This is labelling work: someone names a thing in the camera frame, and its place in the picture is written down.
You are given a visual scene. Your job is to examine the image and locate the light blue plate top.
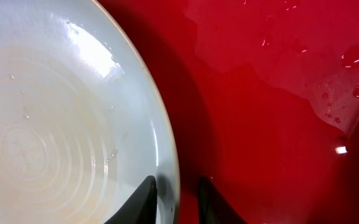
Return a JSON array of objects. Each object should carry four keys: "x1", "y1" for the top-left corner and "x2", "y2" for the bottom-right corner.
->
[{"x1": 0, "y1": 0, "x2": 180, "y2": 223}]

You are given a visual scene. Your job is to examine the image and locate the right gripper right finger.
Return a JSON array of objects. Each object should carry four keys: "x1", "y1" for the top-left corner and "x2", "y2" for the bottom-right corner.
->
[{"x1": 198, "y1": 177, "x2": 247, "y2": 224}]

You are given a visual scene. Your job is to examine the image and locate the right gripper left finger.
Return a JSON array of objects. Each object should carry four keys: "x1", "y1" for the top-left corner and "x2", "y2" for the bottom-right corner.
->
[{"x1": 105, "y1": 175, "x2": 157, "y2": 224}]

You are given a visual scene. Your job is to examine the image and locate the red plastic tray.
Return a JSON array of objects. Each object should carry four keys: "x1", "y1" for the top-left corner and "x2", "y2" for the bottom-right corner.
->
[{"x1": 102, "y1": 0, "x2": 359, "y2": 223}]

